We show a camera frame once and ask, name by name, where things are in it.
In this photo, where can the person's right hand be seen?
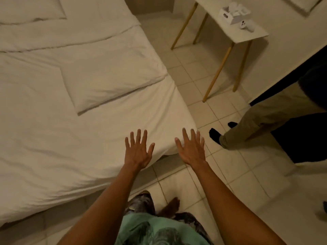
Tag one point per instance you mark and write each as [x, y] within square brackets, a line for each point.
[192, 154]

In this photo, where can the person's left hand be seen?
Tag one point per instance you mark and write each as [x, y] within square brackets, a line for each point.
[137, 155]

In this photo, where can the person's right thumb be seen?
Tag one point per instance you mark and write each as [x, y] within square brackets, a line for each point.
[178, 144]

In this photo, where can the person's right little finger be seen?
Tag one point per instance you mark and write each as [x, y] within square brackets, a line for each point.
[202, 143]

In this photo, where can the person's left middle finger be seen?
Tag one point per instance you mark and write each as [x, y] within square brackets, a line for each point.
[138, 137]

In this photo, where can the person's left thumb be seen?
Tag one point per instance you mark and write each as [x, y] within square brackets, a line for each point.
[151, 149]

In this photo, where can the person's left little finger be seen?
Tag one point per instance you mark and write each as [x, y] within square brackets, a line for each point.
[127, 142]

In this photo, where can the person's right middle finger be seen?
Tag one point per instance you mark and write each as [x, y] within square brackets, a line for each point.
[193, 137]

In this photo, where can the person's left forearm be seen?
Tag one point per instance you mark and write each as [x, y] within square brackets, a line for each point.
[107, 206]

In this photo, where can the person's right forearm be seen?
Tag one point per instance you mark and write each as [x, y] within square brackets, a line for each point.
[230, 211]

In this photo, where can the bed with white sheet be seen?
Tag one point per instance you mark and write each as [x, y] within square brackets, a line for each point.
[76, 130]

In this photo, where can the dark patterned shorts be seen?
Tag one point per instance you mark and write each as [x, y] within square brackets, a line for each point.
[141, 201]

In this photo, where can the person's bare foot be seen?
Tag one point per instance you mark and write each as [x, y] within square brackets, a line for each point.
[171, 207]

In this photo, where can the white pillow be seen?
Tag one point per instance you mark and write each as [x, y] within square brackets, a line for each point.
[28, 7]
[109, 73]

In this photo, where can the green patterned shirt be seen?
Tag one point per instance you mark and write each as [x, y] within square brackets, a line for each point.
[158, 232]

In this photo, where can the white table with wooden legs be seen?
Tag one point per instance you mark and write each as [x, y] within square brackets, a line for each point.
[230, 30]

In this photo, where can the white handheld controller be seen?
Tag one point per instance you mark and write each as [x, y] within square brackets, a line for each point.
[246, 24]

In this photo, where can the folded white duvet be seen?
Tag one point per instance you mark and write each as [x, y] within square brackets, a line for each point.
[69, 28]

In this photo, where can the open white box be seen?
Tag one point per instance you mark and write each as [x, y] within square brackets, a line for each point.
[233, 14]

